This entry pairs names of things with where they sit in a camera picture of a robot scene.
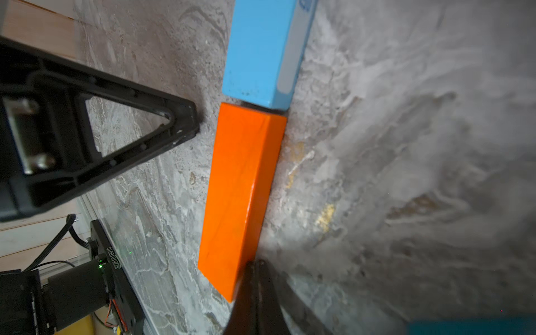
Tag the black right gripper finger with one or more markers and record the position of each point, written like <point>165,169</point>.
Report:
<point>256,308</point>

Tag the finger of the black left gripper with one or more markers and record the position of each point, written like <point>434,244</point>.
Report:
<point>67,128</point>

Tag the orange wooden block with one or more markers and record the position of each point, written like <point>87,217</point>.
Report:
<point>246,152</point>

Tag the light blue wooden block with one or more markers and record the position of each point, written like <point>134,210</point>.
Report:
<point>265,50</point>

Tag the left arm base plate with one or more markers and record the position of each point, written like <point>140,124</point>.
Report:
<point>128,316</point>

